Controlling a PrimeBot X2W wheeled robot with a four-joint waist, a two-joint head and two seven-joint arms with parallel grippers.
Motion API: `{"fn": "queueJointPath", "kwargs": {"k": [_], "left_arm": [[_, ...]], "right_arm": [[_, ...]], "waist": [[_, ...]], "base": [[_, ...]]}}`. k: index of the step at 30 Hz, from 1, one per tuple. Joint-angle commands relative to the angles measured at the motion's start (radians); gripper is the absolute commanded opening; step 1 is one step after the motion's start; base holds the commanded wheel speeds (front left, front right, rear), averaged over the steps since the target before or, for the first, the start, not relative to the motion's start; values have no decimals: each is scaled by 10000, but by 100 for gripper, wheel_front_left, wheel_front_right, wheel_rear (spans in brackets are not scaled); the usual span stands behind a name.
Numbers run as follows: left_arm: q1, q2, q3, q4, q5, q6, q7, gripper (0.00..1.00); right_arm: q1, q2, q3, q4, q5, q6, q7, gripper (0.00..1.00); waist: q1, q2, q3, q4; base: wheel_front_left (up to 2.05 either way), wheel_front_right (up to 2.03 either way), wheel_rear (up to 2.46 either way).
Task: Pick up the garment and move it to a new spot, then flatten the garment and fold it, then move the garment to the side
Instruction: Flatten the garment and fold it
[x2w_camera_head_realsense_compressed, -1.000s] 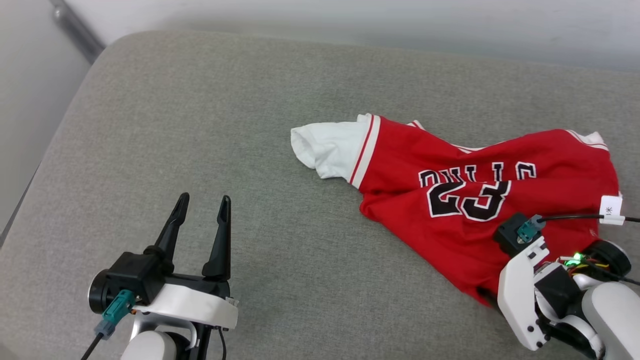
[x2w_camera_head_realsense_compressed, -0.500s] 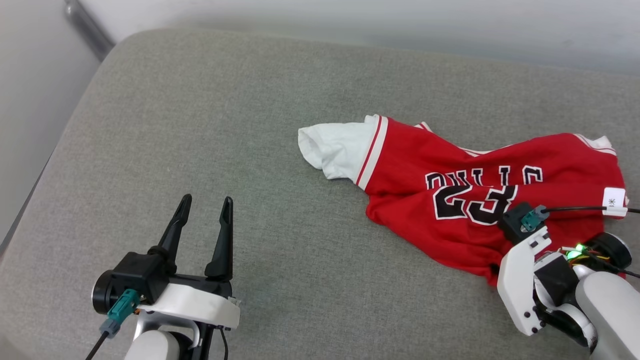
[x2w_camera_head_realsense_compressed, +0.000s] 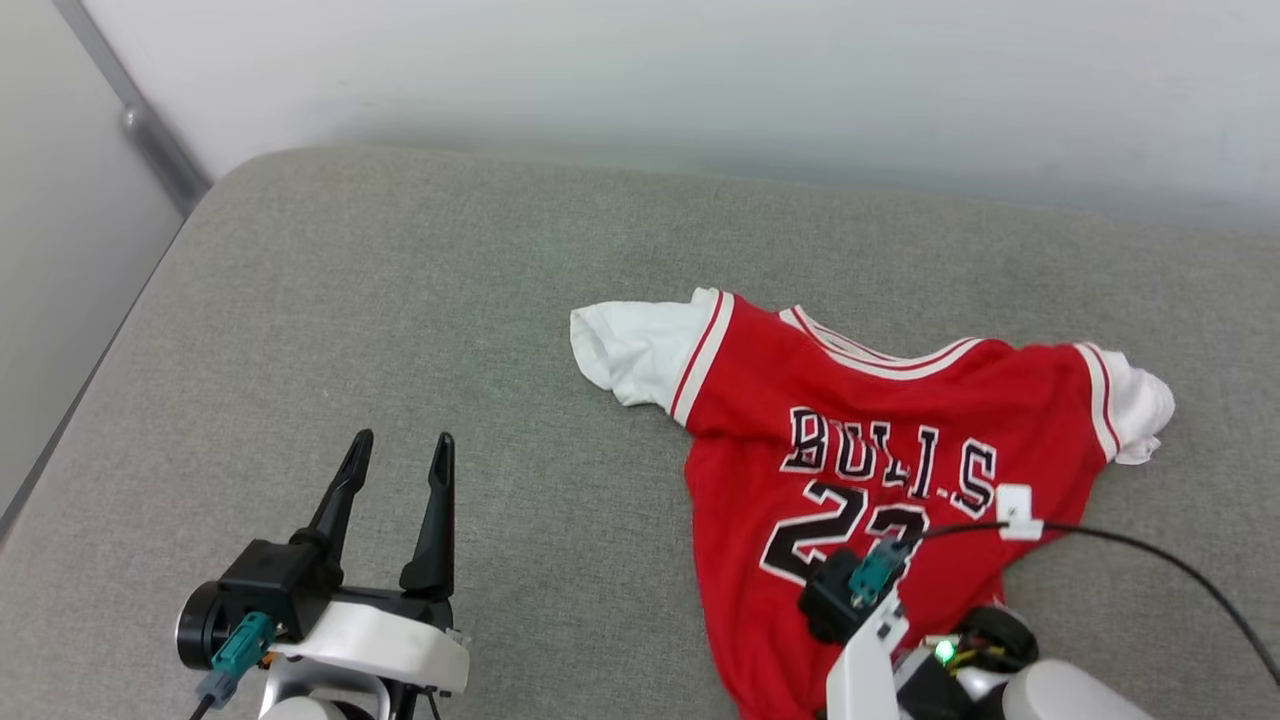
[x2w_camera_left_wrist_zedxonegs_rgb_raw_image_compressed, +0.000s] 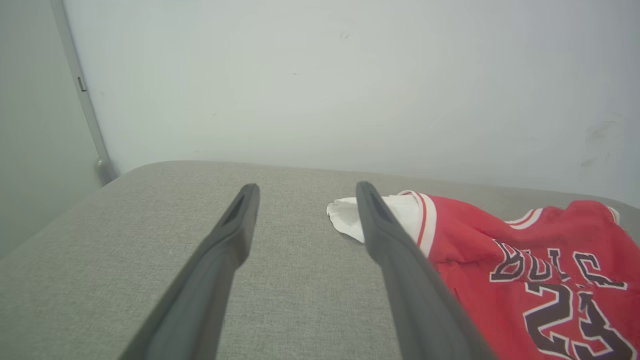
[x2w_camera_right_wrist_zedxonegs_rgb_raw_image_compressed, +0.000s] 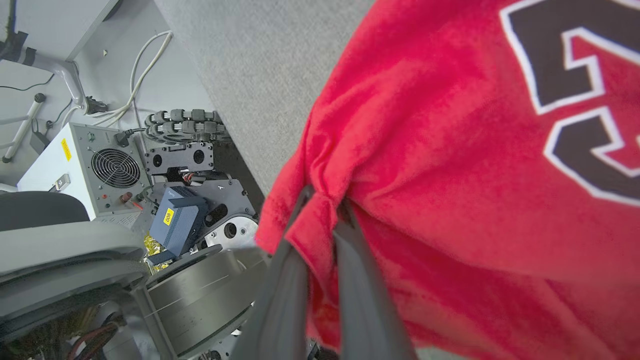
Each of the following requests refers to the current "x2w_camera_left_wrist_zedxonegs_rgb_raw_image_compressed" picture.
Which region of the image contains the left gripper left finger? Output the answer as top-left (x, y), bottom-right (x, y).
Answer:
top-left (119, 183), bottom-right (261, 360)

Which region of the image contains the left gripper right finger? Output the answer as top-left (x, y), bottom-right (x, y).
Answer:
top-left (356, 181), bottom-right (498, 360)

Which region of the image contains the red basketball jersey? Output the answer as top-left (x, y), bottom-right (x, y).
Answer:
top-left (326, 190), bottom-right (640, 360)

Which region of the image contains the grey vertical wall pipe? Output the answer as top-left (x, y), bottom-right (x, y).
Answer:
top-left (50, 0), bottom-right (120, 187)

